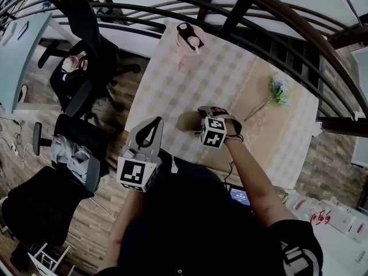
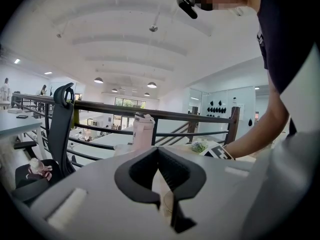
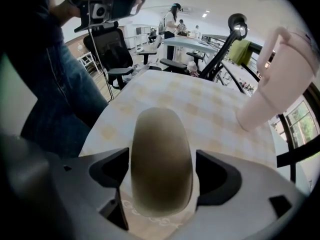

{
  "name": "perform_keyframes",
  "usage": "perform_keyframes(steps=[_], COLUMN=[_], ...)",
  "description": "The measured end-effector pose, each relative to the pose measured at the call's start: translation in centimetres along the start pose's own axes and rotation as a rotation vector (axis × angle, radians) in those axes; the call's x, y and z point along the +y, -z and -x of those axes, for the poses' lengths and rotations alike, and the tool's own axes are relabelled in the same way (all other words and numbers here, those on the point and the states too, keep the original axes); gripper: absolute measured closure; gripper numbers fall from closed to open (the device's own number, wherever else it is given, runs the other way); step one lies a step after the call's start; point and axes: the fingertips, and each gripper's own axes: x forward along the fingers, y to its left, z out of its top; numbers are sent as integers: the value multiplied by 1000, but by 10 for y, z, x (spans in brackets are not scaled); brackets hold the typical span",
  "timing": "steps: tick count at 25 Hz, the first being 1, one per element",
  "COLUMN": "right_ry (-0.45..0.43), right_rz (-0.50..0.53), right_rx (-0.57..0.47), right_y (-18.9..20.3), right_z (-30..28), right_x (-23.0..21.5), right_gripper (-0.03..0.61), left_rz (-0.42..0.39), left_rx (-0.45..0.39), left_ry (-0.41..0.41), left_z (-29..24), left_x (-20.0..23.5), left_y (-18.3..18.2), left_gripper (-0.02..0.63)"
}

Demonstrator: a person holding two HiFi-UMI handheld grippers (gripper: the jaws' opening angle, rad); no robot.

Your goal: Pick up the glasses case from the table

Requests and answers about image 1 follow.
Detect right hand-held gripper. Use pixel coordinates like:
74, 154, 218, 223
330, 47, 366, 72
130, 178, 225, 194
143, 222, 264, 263
197, 105, 244, 150

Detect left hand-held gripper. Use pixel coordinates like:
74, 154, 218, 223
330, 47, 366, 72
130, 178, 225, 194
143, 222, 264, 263
116, 116, 165, 194

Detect brown round object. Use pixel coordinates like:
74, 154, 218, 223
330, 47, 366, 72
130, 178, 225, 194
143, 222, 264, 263
177, 110, 205, 132

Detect person's right forearm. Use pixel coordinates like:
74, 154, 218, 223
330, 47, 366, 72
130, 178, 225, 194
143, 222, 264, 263
224, 138, 297, 229

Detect person's left forearm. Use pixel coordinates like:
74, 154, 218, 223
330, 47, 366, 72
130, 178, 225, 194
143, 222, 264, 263
110, 189, 148, 270

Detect table with checkered cloth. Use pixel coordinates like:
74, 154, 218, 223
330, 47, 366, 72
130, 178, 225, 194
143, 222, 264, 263
125, 17, 320, 190

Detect small white flower bouquet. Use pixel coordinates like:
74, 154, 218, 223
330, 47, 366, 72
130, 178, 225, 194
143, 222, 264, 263
243, 74, 292, 122

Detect black chair with grey armrests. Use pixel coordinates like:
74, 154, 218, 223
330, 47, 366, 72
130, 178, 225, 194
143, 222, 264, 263
32, 113, 110, 197

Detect pink water bottle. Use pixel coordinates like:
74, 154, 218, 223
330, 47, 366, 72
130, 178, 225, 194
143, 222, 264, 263
175, 22, 206, 72

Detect grey garment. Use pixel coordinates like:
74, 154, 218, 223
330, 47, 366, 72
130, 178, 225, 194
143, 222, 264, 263
51, 135, 93, 184

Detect phone with blue screen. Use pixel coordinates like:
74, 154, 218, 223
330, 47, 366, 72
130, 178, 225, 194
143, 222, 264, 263
229, 186, 251, 207

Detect black high-back office chair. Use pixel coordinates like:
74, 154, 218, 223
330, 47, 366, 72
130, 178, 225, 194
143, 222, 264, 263
37, 0, 142, 121

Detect white plug adapter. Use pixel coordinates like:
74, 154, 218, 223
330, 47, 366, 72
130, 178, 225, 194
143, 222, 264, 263
311, 122, 324, 138

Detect person's dark clothing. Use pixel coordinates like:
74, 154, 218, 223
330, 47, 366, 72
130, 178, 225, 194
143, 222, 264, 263
94, 151, 324, 276

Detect pink white plush toy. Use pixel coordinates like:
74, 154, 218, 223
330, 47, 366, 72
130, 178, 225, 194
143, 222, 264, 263
61, 51, 89, 75

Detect clear water jug red cap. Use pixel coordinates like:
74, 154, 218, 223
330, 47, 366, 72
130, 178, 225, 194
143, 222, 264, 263
286, 193, 310, 216
309, 205, 368, 242

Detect black padded chair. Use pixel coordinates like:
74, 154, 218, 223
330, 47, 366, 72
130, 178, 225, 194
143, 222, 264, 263
1, 165, 96, 248

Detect dark curved stair railing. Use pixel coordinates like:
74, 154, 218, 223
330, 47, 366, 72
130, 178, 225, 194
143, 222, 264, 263
0, 0, 368, 139

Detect light blue desk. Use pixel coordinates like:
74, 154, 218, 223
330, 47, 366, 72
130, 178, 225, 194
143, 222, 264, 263
0, 11, 53, 114

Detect black framed tablet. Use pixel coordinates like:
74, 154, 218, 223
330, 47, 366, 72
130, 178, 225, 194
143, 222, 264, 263
17, 21, 30, 40

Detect white desk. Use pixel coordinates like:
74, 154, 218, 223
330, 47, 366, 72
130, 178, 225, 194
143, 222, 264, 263
312, 225, 368, 276

